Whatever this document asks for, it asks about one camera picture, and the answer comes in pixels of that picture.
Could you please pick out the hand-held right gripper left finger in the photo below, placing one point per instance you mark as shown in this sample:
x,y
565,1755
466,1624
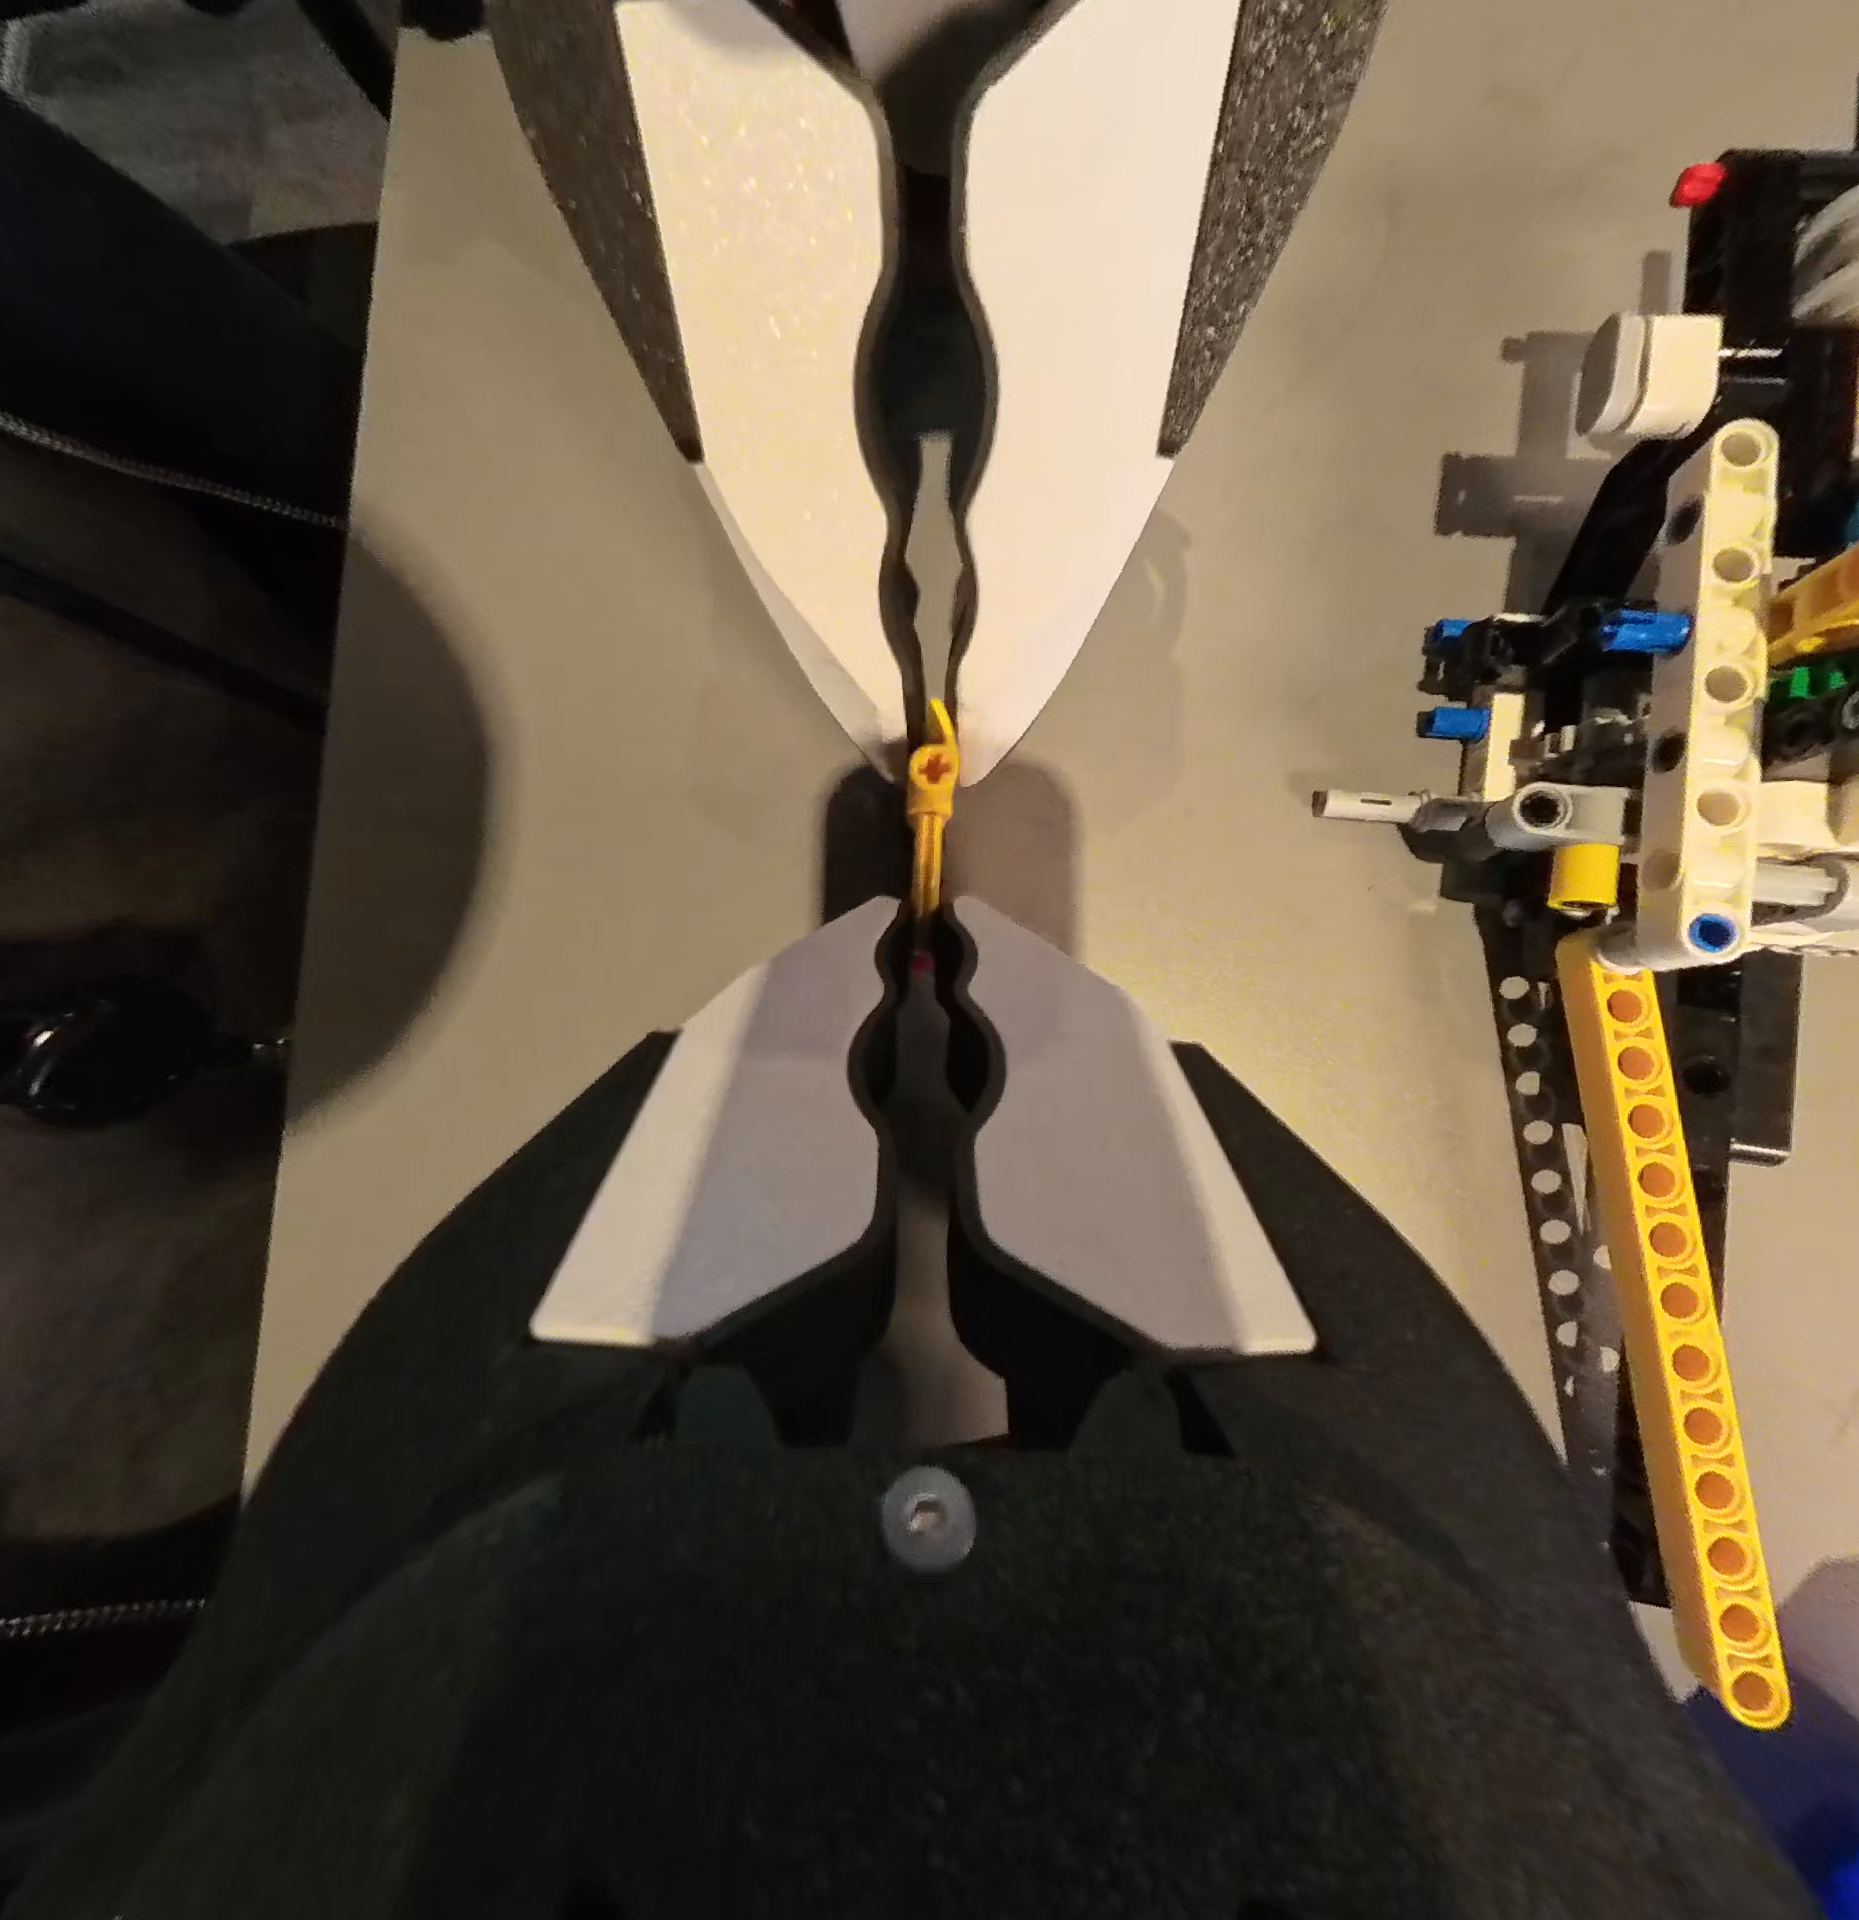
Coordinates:
x,y
719,1185

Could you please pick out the blue plastic bin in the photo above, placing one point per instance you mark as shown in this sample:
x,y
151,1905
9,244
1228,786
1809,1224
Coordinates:
x,y
1828,1846

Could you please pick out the navy zip jacket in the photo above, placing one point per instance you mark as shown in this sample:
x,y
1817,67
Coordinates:
x,y
119,299

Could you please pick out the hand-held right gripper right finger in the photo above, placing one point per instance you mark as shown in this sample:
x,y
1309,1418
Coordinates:
x,y
1122,1185

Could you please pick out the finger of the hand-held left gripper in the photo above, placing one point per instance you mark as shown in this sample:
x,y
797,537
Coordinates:
x,y
1078,376
777,376

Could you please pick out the partly built lego vehicle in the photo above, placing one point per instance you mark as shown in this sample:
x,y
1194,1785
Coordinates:
x,y
1715,677

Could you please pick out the yellow lego connector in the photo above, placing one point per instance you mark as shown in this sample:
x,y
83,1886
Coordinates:
x,y
933,788

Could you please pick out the yellow lego axle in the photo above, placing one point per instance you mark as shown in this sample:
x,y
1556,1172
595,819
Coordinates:
x,y
929,871

